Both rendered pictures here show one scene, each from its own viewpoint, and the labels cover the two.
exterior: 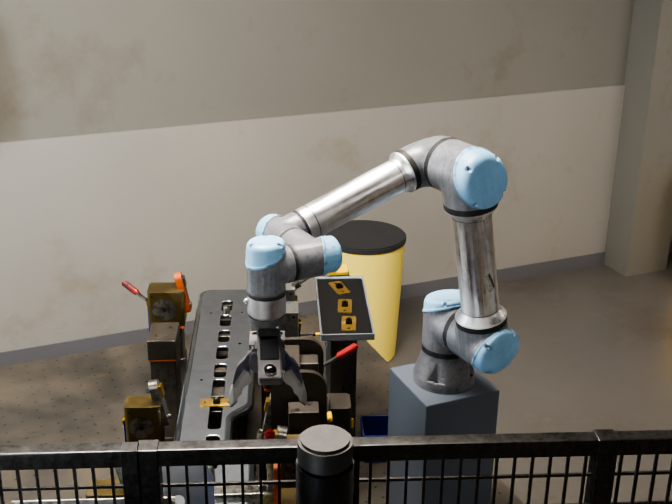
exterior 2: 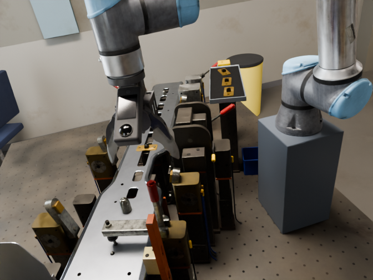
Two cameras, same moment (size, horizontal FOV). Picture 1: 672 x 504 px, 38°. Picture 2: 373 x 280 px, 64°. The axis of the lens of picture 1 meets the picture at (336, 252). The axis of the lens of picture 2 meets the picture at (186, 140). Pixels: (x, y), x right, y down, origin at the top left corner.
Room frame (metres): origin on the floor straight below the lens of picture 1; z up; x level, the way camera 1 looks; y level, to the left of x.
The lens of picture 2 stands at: (1.19, -0.08, 1.64)
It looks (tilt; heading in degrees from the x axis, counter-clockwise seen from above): 32 degrees down; 12
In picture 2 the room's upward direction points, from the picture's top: 9 degrees counter-clockwise
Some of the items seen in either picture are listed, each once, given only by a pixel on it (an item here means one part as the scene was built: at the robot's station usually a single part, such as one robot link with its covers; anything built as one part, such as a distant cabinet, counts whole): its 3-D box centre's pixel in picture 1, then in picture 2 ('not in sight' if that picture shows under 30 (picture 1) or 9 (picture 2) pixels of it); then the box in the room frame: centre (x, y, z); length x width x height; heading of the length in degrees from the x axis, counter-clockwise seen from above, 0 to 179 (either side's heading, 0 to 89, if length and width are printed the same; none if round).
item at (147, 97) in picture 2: (267, 339); (133, 100); (1.72, 0.13, 1.40); 0.09 x 0.08 x 0.12; 4
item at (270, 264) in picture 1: (267, 267); (114, 16); (1.71, 0.13, 1.56); 0.09 x 0.08 x 0.11; 121
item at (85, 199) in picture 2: not in sight; (92, 228); (1.87, 0.47, 0.84); 0.10 x 0.05 x 0.29; 94
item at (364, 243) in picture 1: (363, 294); (245, 87); (4.31, -0.13, 0.32); 0.40 x 0.40 x 0.63
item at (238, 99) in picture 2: (343, 306); (225, 81); (2.40, -0.02, 1.16); 0.37 x 0.14 x 0.02; 4
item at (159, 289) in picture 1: (164, 340); not in sight; (2.73, 0.53, 0.88); 0.14 x 0.09 x 0.36; 94
